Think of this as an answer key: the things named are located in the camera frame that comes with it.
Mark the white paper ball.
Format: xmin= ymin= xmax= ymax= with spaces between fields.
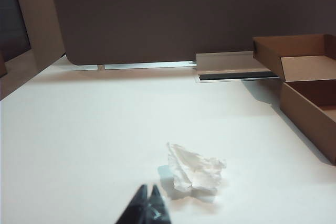
xmin=166 ymin=142 xmax=227 ymax=193

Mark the open brown cardboard box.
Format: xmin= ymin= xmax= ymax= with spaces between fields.
xmin=252 ymin=34 xmax=336 ymax=166

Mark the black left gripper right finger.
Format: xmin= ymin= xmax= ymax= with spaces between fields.
xmin=143 ymin=183 xmax=173 ymax=224

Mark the grey fabric desk divider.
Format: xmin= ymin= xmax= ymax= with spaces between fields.
xmin=48 ymin=0 xmax=336 ymax=66

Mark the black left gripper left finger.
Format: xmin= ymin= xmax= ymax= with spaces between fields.
xmin=114 ymin=183 xmax=150 ymax=224

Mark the silver divider mounting rail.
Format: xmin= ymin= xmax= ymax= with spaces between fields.
xmin=76 ymin=60 xmax=197 ymax=71

